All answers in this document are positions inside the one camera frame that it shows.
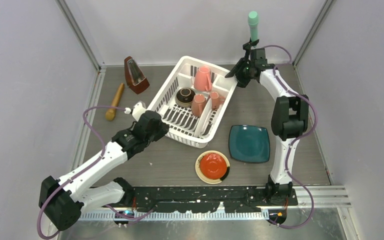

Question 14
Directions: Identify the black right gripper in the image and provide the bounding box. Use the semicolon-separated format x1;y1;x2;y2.
224;57;253;89

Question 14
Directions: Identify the large pink mug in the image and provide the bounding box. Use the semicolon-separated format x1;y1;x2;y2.
193;66;212;92

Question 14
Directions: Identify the small pink cup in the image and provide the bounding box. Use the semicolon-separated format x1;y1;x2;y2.
209;91;225;111

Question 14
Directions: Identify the white plastic dish rack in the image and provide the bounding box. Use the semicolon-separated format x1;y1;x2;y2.
148;56;237;149

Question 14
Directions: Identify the black patterned ceramic bowl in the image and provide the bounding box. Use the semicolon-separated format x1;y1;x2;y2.
175;87;196;108

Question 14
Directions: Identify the white round plate with lettering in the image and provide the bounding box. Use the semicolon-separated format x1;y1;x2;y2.
193;98;212;138

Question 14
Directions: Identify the teal square plate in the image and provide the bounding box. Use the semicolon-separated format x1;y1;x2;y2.
228;124;271;164

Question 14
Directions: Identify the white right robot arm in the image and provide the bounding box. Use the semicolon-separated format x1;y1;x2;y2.
225;45;309;205

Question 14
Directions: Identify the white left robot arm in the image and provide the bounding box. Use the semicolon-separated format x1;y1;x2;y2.
38;110;170;231

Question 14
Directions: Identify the black microphone stand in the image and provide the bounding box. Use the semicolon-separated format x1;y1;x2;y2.
242;38;260;62

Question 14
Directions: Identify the wooden pestle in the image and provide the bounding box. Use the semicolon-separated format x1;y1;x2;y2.
105;83;125;121

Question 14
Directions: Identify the brown wooden metronome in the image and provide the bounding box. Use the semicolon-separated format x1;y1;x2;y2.
124;56;150;95

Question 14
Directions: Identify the mint green microphone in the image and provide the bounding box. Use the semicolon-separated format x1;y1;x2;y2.
247;11;259;42

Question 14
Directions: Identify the red and cream saucer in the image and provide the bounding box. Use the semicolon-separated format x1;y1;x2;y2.
194;150;231;185

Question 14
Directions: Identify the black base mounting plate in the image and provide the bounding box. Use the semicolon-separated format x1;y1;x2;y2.
111;186;298;213

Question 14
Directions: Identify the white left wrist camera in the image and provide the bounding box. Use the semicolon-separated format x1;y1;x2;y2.
123;101;147;121

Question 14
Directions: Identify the slotted white cable duct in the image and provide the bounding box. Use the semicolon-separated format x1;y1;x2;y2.
79;209;269;221

